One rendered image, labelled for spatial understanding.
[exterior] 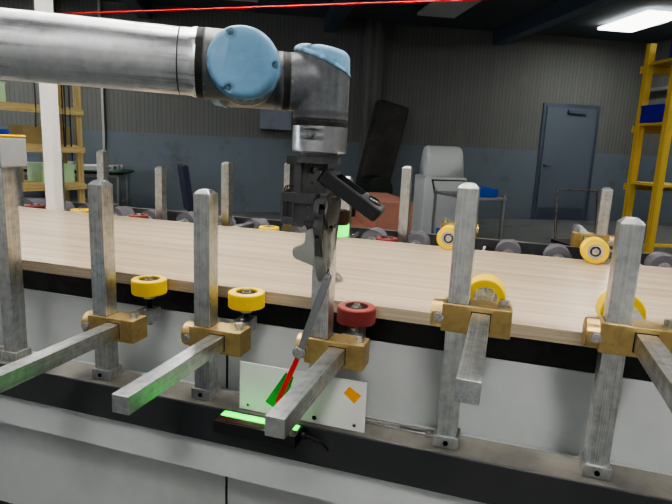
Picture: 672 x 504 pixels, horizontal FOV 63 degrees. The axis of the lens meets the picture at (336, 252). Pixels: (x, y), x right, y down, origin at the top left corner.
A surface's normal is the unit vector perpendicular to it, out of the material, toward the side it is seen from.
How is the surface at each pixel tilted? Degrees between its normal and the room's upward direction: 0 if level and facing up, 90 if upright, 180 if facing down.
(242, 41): 89
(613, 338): 90
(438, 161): 80
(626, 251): 90
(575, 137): 90
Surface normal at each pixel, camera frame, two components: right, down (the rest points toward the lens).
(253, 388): -0.30, 0.17
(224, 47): 0.23, 0.20
